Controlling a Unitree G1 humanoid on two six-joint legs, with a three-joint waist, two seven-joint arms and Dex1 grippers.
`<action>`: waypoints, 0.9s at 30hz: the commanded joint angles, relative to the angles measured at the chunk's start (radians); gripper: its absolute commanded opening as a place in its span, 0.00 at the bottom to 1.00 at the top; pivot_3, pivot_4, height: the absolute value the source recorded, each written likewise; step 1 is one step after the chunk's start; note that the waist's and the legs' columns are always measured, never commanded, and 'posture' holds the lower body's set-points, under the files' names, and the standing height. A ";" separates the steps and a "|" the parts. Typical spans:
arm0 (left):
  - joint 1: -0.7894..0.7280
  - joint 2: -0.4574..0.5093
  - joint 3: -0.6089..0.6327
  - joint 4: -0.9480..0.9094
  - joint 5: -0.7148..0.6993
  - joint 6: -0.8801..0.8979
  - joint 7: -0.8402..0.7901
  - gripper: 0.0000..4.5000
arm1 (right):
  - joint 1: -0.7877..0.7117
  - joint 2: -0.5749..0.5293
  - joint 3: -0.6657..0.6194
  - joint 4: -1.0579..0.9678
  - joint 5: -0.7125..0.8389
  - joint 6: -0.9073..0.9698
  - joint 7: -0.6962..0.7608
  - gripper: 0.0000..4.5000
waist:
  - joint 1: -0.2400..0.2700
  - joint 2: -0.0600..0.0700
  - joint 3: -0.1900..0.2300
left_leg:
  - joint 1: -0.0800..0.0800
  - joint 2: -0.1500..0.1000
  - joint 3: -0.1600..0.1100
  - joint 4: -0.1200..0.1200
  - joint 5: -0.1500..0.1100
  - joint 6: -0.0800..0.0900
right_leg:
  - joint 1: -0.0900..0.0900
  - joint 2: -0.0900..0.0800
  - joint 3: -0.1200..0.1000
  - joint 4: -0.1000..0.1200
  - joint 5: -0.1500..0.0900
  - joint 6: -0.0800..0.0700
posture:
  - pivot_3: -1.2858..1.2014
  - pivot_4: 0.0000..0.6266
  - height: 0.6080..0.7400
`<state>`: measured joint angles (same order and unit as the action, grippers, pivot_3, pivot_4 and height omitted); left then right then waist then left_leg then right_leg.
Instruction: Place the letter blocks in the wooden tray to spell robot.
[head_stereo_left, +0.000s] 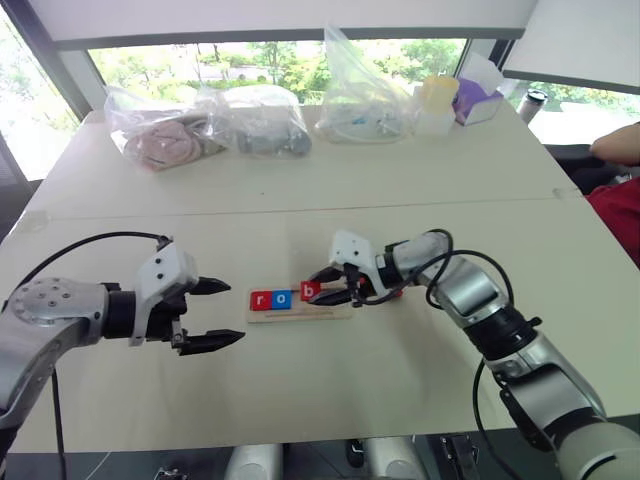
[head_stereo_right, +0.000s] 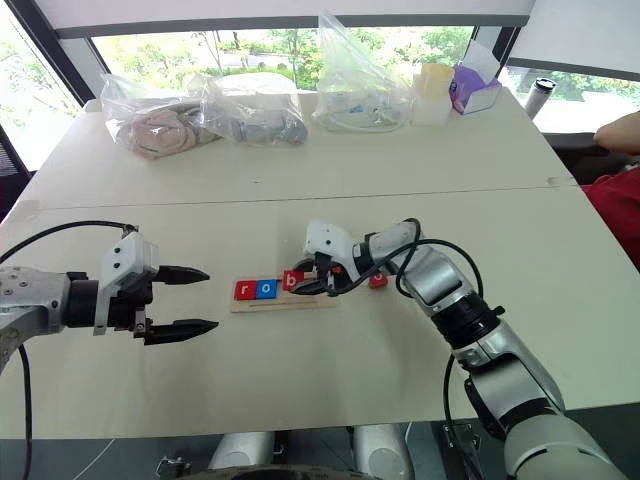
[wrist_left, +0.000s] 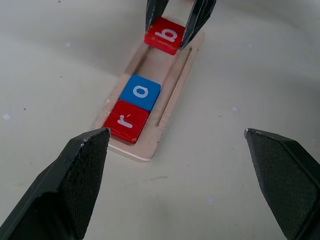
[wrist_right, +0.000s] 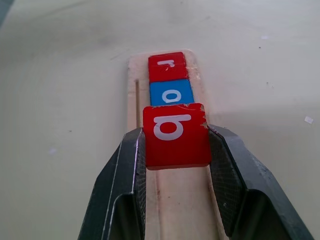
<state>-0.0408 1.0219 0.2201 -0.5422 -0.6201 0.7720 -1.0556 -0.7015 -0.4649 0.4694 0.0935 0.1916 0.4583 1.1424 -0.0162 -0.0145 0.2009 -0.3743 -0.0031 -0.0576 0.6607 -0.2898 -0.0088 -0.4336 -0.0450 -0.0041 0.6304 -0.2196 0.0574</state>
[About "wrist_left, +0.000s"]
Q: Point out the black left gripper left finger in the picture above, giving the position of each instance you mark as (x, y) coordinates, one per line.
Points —
(62, 195)

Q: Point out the wooden letter tray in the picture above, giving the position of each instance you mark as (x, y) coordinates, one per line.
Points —
(170, 100)

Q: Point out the blue letter o block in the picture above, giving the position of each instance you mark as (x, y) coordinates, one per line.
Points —
(140, 91)

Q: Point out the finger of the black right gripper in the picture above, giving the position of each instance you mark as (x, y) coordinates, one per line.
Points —
(200, 17)
(153, 12)

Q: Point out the red letter r block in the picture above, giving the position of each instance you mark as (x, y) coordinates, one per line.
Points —
(126, 121)

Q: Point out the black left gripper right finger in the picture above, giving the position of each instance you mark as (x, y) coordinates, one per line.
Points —
(287, 185)

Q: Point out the red letter b block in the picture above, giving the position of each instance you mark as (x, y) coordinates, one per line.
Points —
(165, 36)

